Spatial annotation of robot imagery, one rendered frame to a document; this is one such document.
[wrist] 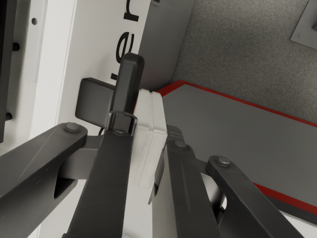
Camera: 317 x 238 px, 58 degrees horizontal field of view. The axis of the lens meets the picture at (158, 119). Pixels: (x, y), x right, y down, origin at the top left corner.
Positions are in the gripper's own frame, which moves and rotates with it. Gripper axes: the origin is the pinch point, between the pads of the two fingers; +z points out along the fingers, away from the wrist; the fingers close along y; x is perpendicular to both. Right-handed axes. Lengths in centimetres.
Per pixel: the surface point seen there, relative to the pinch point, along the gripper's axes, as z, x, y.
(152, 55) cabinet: 57, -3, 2
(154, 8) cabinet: 51, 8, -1
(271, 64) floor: 82, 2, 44
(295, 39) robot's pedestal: 80, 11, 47
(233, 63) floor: 87, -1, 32
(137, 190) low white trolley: 16.4, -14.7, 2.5
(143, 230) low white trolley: 15.6, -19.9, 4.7
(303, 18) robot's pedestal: 80, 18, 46
